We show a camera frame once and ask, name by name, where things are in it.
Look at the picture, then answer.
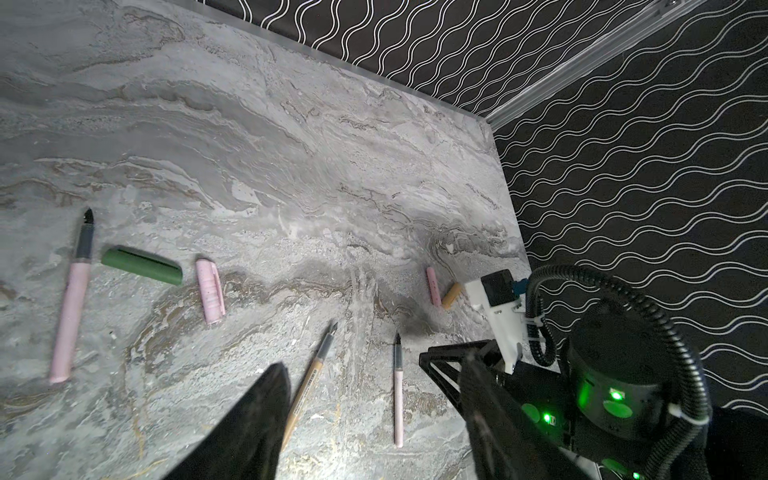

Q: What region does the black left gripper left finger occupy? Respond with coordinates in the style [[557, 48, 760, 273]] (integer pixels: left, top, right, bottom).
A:
[[166, 362, 291, 479]]

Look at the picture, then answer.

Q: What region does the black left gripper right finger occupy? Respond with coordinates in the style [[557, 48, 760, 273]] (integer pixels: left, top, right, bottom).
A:
[[459, 355, 588, 480]]

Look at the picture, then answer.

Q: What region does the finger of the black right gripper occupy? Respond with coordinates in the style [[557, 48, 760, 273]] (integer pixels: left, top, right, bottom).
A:
[[419, 340, 501, 414]]

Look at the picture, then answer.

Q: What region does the thin pink pen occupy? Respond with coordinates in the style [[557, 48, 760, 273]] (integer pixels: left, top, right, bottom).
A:
[[393, 333, 404, 448]]

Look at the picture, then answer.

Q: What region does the pink pen cap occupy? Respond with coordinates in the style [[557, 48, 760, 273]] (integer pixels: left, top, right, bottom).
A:
[[426, 266, 442, 307], [195, 258, 226, 325]]

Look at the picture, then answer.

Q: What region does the tan fountain pen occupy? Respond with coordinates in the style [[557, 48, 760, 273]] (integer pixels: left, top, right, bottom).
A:
[[281, 322, 338, 450]]

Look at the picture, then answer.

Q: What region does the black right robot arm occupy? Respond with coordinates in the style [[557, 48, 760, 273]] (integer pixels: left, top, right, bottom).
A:
[[419, 299, 677, 473]]

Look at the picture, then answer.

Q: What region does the green pen cap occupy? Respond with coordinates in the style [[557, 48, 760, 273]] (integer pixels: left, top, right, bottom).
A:
[[101, 246, 183, 285]]

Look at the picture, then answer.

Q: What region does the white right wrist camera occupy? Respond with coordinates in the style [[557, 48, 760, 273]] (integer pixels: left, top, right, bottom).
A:
[[464, 269, 544, 374]]

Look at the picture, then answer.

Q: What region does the black corrugated cable conduit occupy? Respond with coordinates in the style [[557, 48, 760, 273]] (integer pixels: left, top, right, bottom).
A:
[[524, 264, 712, 480]]

